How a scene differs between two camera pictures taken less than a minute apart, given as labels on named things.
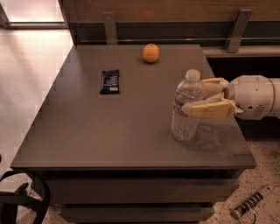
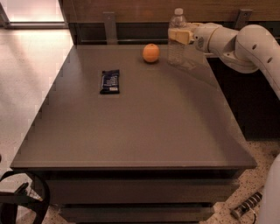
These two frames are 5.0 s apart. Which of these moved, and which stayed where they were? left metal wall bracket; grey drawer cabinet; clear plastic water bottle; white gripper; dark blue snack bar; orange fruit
Moved: clear plastic water bottle; white gripper
Stayed: left metal wall bracket; dark blue snack bar; grey drawer cabinet; orange fruit
